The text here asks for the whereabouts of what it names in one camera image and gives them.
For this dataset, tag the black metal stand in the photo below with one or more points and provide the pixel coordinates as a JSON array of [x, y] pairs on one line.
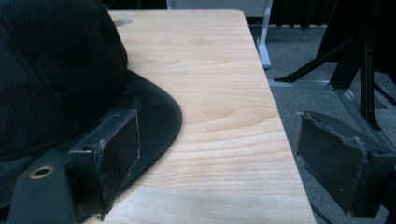
[[358, 62]]

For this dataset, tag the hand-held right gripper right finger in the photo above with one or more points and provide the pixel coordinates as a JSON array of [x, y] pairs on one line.
[[339, 161]]

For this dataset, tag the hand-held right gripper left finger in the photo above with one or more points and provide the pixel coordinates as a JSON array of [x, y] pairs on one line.
[[102, 161]]

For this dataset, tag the dark curtain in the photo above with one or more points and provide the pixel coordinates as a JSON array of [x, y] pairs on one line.
[[299, 12]]

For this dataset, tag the aluminium floor rail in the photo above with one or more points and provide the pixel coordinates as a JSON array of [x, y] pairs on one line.
[[355, 105]]

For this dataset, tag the black baseball cap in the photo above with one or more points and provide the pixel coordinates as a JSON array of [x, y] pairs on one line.
[[59, 77]]

